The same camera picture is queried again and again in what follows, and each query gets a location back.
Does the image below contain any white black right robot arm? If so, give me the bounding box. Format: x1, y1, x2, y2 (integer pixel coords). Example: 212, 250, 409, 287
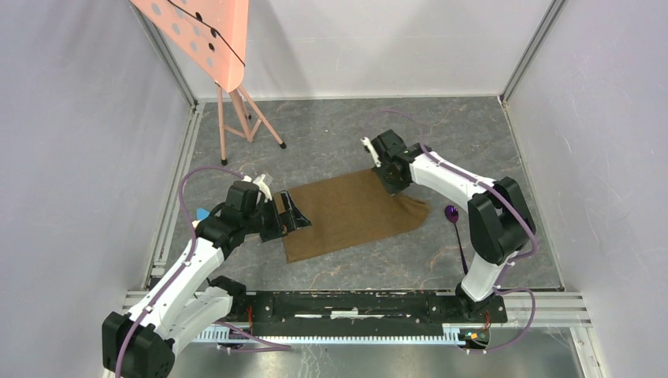
361, 130, 538, 321

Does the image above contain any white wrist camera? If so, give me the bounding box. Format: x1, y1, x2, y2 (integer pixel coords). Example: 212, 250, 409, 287
360, 137, 381, 168
243, 173, 273, 202

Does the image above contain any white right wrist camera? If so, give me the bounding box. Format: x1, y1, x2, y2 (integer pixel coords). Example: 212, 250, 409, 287
360, 137, 381, 168

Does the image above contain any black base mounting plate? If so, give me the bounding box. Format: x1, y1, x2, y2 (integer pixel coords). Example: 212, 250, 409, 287
222, 290, 508, 337

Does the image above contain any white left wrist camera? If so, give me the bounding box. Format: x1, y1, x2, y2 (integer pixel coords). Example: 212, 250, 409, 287
243, 173, 273, 202

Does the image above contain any brown cloth napkin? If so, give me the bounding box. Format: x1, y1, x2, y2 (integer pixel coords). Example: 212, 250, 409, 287
283, 169, 431, 263

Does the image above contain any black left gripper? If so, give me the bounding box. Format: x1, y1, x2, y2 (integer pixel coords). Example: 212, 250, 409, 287
242, 190, 311, 243

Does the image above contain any purple spoon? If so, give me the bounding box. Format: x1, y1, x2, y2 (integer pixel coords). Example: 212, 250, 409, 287
443, 205, 469, 274

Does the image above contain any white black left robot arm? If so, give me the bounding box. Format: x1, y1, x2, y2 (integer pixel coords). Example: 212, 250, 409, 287
102, 176, 312, 377

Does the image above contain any blue white wooden block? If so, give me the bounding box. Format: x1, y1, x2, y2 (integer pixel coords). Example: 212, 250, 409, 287
195, 208, 210, 221

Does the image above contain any pink music stand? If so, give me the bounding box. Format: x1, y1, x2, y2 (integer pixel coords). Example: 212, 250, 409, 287
132, 0, 287, 165

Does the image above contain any aluminium frame rail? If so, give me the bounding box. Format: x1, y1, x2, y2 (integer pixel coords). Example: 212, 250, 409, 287
132, 6, 200, 291

